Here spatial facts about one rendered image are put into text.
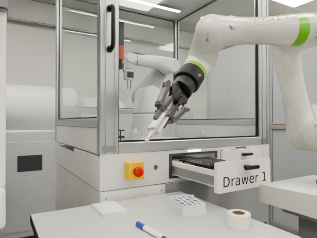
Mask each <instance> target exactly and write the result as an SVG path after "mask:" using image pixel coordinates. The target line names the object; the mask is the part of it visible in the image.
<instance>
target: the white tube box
mask: <svg viewBox="0 0 317 238"><path fill-rule="evenodd" d="M169 207H171V208H172V209H173V210H175V211H176V212H177V213H178V214H180V215H181V216H182V217H189V216H196V215H204V214H206V204H205V203H204V202H202V201H201V200H199V199H197V198H194V199H193V200H192V199H191V195H190V194H189V195H176V196H170V197H169Z"/></svg>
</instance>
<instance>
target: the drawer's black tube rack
mask: <svg viewBox="0 0 317 238"><path fill-rule="evenodd" d="M179 161H182V162H183V163H184V162H188V163H192V164H191V165H194V166H198V167H203V168H207V169H211V170H214V167H212V168H211V167H208V165H214V164H215V163H216V162H222V161H225V160H222V159H217V158H211V157H202V158H191V159H179Z"/></svg>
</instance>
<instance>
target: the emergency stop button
mask: <svg viewBox="0 0 317 238"><path fill-rule="evenodd" d="M143 172H144V171H143V168H141V167H137V168H135V170H134V174H135V176H137V177H141V176H142V175H143Z"/></svg>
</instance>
